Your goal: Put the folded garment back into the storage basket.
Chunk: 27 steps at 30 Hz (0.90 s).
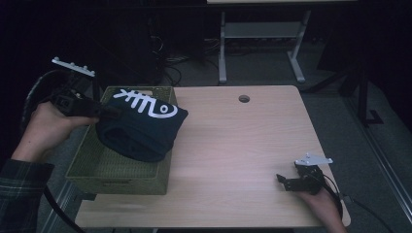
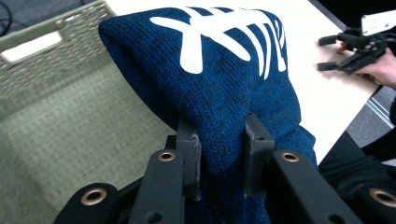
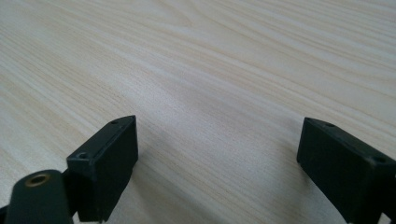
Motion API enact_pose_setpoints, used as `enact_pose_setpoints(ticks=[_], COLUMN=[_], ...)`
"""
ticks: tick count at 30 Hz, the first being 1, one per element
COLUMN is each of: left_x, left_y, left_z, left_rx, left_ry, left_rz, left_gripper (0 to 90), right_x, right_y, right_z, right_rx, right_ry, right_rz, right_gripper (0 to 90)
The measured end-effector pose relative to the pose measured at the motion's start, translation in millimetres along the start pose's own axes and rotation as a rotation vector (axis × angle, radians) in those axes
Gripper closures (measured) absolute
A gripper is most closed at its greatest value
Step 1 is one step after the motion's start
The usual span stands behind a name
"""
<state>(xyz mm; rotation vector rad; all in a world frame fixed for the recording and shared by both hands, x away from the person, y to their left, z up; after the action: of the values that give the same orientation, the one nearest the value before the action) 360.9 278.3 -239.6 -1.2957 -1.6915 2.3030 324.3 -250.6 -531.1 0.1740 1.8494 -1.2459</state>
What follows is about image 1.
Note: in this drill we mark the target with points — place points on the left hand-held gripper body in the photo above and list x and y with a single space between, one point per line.
74 103

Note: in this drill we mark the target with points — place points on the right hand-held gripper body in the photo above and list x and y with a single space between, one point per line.
307 181

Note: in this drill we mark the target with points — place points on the dark navy printed shirt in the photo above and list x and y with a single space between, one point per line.
145 129

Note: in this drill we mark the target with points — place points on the green woven basket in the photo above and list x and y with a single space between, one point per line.
113 184

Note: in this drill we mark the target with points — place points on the person's right hand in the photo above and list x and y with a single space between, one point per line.
320 205

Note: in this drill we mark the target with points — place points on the person's left hand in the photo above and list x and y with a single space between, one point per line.
45 132

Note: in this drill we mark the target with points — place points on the white metal rack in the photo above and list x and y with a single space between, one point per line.
259 30

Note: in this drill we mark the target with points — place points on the metal floor rail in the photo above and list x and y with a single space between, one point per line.
61 207
388 168

